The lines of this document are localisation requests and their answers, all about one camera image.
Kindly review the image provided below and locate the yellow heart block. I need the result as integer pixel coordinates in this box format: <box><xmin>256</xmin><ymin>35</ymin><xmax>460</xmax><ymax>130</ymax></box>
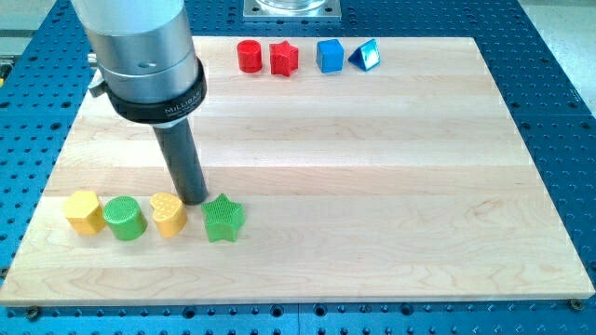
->
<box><xmin>150</xmin><ymin>193</ymin><xmax>187</xmax><ymax>238</ymax></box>

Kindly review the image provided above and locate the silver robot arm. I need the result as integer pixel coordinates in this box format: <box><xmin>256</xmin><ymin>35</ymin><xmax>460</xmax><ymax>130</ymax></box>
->
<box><xmin>72</xmin><ymin>0</ymin><xmax>208</xmax><ymax>205</ymax></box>

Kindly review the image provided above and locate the green star block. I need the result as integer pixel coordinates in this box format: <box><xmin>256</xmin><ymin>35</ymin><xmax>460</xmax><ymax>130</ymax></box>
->
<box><xmin>201</xmin><ymin>194</ymin><xmax>245</xmax><ymax>242</ymax></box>

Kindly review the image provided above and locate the blue cube block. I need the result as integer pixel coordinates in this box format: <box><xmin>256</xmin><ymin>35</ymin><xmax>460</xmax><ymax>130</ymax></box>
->
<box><xmin>316</xmin><ymin>39</ymin><xmax>345</xmax><ymax>74</ymax></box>

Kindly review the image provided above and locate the red cylinder block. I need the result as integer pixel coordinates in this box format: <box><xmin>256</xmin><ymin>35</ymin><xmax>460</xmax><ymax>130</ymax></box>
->
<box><xmin>237</xmin><ymin>40</ymin><xmax>263</xmax><ymax>73</ymax></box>

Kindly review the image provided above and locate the red star block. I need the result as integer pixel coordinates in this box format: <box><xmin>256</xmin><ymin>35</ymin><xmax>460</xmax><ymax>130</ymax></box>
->
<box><xmin>269</xmin><ymin>41</ymin><xmax>299</xmax><ymax>76</ymax></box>

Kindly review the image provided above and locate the wooden board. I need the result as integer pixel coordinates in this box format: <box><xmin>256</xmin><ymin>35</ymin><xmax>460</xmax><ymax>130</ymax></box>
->
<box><xmin>1</xmin><ymin>36</ymin><xmax>594</xmax><ymax>306</ymax></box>

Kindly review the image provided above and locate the blue triangular prism block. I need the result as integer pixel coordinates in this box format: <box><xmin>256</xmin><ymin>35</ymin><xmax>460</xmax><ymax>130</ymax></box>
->
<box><xmin>348</xmin><ymin>39</ymin><xmax>381</xmax><ymax>72</ymax></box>

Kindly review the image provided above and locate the green cylinder block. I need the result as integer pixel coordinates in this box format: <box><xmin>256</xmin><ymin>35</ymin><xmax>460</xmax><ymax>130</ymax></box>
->
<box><xmin>102</xmin><ymin>196</ymin><xmax>147</xmax><ymax>241</ymax></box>

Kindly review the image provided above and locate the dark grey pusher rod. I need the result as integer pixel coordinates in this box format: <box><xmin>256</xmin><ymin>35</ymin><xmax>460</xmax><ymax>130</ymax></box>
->
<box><xmin>153</xmin><ymin>118</ymin><xmax>208</xmax><ymax>205</ymax></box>

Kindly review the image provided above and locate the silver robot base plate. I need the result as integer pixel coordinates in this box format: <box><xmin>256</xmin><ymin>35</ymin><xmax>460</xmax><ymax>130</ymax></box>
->
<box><xmin>242</xmin><ymin>0</ymin><xmax>342</xmax><ymax>22</ymax></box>

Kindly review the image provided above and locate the yellow hexagon block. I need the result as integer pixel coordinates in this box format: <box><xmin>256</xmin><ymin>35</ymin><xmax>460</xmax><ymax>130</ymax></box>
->
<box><xmin>62</xmin><ymin>191</ymin><xmax>106</xmax><ymax>235</ymax></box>

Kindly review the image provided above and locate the black tool changer collar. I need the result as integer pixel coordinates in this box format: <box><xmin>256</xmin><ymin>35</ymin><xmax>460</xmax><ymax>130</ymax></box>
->
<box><xmin>88</xmin><ymin>57</ymin><xmax>207</xmax><ymax>127</ymax></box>

